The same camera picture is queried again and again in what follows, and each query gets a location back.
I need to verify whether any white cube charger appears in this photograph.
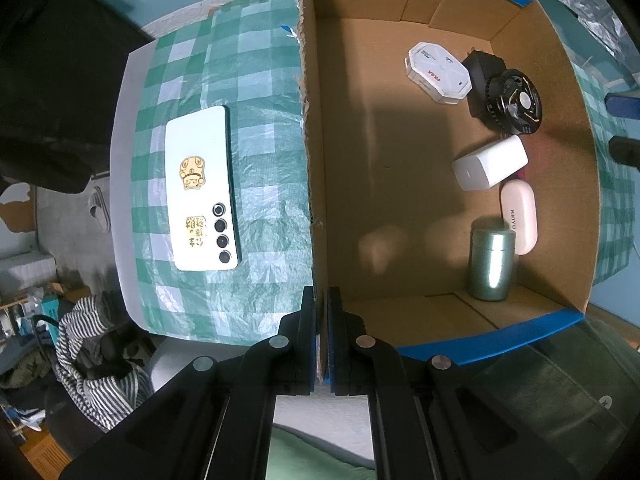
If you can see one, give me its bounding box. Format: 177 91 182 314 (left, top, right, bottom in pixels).
451 134 530 192

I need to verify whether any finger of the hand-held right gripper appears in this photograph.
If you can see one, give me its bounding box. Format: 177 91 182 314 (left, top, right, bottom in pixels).
604 90 640 117
608 135 640 167

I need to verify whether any white slipper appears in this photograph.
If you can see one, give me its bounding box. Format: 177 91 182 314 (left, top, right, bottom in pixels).
87 185 112 234

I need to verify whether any grey striped cloth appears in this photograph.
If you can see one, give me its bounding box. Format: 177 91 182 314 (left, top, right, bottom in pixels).
53 294 154 432

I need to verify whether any black round mini fan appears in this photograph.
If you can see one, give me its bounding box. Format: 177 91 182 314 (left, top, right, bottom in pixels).
482 68 544 137

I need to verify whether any pale pink earbud case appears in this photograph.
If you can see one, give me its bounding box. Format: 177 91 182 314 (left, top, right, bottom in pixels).
499 179 539 256

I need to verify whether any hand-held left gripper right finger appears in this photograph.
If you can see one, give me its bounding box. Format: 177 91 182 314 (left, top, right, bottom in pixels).
326 286 583 480

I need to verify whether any green round tin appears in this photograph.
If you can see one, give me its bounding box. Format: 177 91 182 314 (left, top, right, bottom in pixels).
467 228 516 302

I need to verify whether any white smartphone with gold stickers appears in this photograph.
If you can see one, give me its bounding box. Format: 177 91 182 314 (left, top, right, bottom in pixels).
164 104 244 272

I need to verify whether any black hanging clothing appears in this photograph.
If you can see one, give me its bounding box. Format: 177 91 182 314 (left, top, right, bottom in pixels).
0 0 157 194

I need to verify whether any green white checked tablecloth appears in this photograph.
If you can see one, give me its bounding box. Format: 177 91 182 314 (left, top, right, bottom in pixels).
129 0 640 347

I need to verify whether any white octagonal box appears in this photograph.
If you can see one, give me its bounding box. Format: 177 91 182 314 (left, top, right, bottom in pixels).
404 41 471 106

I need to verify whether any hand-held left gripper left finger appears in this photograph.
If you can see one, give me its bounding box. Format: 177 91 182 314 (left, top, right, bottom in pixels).
59 286 318 480

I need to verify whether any teal small box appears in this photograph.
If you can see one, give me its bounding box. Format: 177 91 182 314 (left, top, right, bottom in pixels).
41 294 64 322

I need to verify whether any black power adapter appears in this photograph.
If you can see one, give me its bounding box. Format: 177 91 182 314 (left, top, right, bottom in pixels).
460 49 506 119

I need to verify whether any blue-sided cardboard box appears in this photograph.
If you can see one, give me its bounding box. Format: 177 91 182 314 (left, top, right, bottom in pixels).
298 0 602 387

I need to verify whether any silver plastic sheet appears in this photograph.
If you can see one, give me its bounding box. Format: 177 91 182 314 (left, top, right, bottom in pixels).
517 0 640 82

